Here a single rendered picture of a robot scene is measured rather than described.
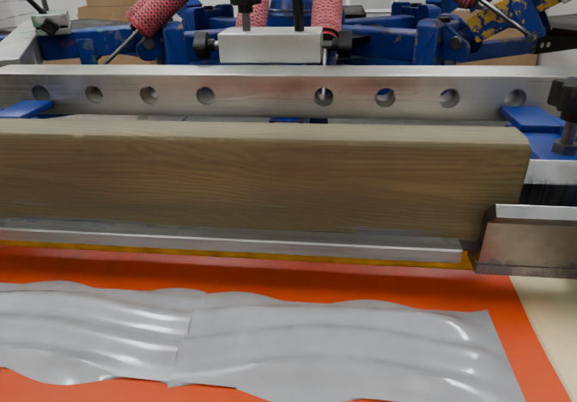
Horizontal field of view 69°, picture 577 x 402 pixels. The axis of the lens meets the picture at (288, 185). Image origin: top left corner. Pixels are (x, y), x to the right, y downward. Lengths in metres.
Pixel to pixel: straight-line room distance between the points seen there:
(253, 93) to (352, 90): 0.11
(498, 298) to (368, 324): 0.09
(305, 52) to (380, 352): 0.37
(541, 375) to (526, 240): 0.07
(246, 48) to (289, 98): 0.09
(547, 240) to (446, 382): 0.10
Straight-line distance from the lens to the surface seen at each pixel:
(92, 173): 0.30
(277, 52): 0.53
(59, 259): 0.36
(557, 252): 0.29
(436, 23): 0.88
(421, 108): 0.49
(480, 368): 0.26
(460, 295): 0.30
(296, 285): 0.29
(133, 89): 0.53
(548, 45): 1.66
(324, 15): 0.70
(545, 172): 0.32
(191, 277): 0.31
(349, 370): 0.24
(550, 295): 0.33
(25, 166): 0.32
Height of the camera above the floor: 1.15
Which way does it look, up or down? 28 degrees down
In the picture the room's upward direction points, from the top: 1 degrees counter-clockwise
